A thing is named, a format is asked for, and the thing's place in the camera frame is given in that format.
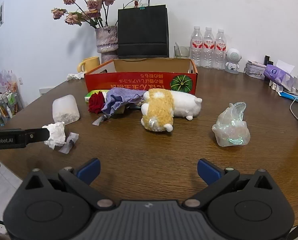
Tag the green packet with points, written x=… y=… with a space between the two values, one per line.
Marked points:
x=89 y=96

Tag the white spoon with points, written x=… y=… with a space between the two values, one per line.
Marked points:
x=178 y=48

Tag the red cardboard box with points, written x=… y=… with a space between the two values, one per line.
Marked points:
x=139 y=80

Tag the purple cloth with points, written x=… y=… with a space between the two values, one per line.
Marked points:
x=119 y=97

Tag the translucent plastic container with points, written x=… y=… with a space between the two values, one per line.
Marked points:
x=65 y=110

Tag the black paper bag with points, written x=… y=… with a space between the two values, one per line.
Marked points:
x=142 y=30

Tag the clear glass cup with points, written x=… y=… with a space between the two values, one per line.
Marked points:
x=185 y=52

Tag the light grey wrapper scrap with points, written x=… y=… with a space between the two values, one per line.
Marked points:
x=70 y=142

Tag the yellow mug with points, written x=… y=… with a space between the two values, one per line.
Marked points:
x=91 y=63

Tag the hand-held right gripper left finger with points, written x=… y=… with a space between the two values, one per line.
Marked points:
x=90 y=170

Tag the purple tissue pack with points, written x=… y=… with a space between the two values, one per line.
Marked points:
x=276 y=75

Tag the dark grey wrapper scrap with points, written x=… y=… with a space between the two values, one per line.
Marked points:
x=100 y=120

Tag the clear water bottle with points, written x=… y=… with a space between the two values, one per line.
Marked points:
x=220 y=51
x=208 y=48
x=196 y=47

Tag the storage rack with small bottles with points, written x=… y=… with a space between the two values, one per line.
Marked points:
x=3 y=105

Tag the purple ceramic vase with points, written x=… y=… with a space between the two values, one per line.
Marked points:
x=106 y=40

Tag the white and tan plush toy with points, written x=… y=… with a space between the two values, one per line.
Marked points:
x=161 y=107

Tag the small printed box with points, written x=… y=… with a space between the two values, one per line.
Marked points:
x=255 y=71

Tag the white tissue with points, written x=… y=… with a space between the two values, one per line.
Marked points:
x=75 y=75
x=56 y=135

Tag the wall outlet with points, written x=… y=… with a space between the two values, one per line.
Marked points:
x=45 y=91

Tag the green binder clip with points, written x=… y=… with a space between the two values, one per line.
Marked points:
x=142 y=6

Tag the iridescent plastic bag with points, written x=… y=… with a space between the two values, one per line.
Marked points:
x=230 y=130

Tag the white robot toy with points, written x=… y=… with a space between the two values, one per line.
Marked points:
x=233 y=58

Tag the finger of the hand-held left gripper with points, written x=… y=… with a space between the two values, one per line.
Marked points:
x=38 y=134

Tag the white small holder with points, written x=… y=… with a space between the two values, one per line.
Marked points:
x=274 y=86

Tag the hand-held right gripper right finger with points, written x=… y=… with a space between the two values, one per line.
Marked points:
x=207 y=171

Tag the dried pink flowers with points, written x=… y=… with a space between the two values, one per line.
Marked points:
x=92 y=5

